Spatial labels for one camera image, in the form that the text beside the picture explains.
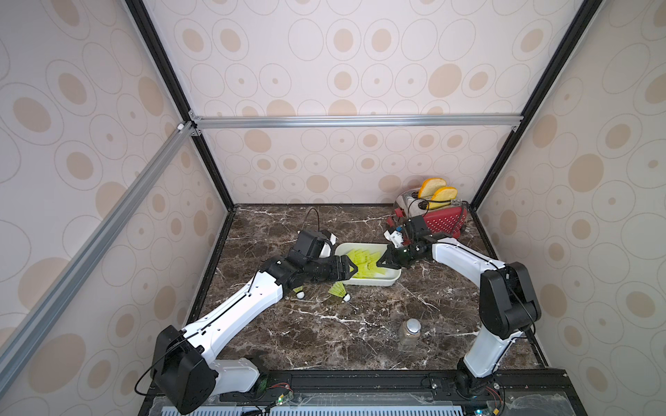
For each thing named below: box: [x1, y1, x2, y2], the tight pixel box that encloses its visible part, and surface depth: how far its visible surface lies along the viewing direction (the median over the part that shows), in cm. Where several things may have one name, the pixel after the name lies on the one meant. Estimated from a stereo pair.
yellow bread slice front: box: [426, 186, 458, 210], surface depth 95 cm
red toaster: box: [392, 188, 469, 239], surface depth 97 cm
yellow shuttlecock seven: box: [349, 256, 387, 280], surface depth 94 cm
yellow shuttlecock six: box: [327, 281, 353, 303], surface depth 91 cm
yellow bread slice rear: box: [417, 177, 447, 199], surface depth 100 cm
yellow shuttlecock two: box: [346, 248, 383, 272], surface depth 99 cm
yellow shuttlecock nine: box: [292, 285, 307, 300], surface depth 92 cm
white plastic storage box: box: [334, 242, 403, 287], surface depth 95 cm
